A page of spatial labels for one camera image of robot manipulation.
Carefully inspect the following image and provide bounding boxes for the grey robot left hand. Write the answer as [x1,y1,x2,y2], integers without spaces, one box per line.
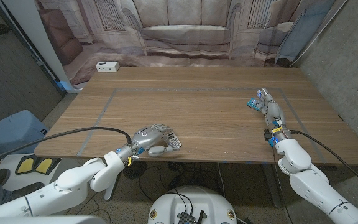
[123,124,181,159]

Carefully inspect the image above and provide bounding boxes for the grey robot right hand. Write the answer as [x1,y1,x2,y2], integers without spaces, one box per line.
[257,87,293,142]

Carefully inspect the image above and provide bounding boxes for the small grey white calculator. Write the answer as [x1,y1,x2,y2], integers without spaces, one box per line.
[165,131,183,149]

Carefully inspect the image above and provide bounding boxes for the small teal plastic case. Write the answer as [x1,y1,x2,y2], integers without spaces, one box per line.
[247,98,264,111]

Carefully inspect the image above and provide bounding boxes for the round black floor fan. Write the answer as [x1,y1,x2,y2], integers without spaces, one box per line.
[122,160,148,180]

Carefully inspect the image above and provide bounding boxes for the white table leg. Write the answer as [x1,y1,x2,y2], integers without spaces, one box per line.
[104,160,124,202]

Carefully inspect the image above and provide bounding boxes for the grey table leg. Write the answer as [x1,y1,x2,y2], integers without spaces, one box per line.
[262,163,283,208]

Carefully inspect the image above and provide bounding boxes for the white round robot torso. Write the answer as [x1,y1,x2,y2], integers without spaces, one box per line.
[147,185,238,224]

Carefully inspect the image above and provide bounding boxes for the white power socket box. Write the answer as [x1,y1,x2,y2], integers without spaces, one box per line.
[95,61,120,73]

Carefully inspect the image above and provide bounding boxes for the black device on torso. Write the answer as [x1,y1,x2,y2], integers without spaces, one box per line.
[177,210,205,224]

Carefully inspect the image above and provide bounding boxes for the yellow foot pedal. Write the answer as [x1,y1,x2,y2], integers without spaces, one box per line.
[34,157,62,174]
[15,157,37,175]

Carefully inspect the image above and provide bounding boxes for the printed sofa room backdrop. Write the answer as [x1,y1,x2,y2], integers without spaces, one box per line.
[35,0,349,86]

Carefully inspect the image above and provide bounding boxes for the blue grey plastic bin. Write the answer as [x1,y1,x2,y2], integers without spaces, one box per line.
[0,109,49,159]

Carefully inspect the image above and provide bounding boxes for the tangled black floor cables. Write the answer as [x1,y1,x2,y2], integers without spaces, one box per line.
[138,161,220,203]

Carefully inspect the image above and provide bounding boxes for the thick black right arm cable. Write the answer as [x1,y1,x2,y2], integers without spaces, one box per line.
[290,129,358,194]

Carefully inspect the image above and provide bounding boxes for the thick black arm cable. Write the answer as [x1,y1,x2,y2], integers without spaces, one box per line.
[0,126,132,166]
[290,129,358,194]

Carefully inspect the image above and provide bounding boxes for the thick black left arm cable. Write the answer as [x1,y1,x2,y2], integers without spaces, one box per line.
[0,126,132,166]

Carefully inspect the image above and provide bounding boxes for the white wall pillar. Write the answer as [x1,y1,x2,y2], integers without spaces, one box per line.
[0,0,82,94]

